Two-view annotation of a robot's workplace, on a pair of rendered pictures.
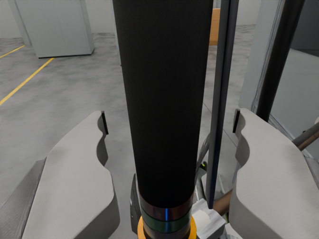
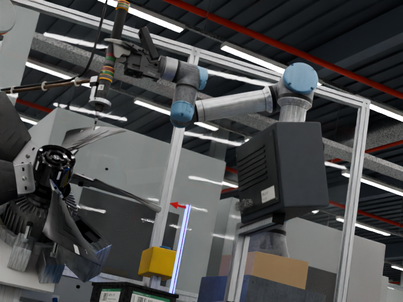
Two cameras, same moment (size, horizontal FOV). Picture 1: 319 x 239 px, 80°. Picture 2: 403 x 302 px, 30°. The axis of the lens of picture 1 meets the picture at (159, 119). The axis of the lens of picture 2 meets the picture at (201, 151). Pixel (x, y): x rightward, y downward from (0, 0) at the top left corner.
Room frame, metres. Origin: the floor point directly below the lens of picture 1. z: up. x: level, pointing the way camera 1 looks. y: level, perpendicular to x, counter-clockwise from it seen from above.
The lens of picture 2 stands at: (0.40, 2.26, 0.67)
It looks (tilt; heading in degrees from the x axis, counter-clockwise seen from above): 17 degrees up; 253
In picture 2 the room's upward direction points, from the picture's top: 11 degrees clockwise
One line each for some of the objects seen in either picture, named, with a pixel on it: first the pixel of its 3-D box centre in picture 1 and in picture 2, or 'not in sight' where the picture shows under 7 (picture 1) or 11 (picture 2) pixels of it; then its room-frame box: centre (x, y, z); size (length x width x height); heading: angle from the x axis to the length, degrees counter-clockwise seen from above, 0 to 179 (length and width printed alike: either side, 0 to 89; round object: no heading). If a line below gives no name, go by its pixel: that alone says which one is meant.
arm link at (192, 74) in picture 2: not in sight; (189, 76); (-0.19, 0.00, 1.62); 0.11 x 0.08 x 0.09; 178
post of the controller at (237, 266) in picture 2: not in sight; (237, 262); (-0.27, 0.54, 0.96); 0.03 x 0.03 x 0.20; 88
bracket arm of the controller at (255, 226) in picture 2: not in sight; (258, 224); (-0.26, 0.64, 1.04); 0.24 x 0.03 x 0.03; 88
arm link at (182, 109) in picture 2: not in sight; (183, 104); (-0.20, -0.01, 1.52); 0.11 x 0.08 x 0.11; 76
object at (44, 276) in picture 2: not in sight; (50, 265); (0.11, -0.01, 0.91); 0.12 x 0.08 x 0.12; 88
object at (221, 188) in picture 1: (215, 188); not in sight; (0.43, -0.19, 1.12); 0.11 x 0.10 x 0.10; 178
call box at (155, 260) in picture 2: not in sight; (158, 265); (-0.30, -0.28, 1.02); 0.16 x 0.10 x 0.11; 88
